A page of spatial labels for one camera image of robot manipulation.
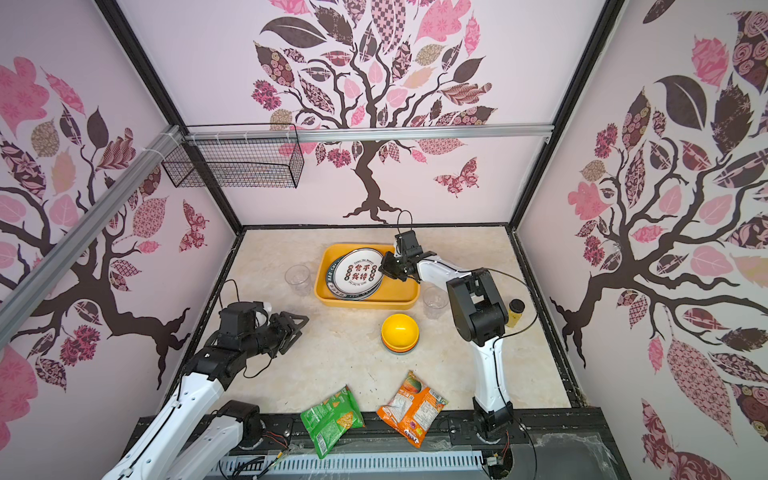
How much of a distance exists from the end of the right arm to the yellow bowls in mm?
129

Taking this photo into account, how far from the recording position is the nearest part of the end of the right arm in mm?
776

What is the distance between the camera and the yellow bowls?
2.79 feet
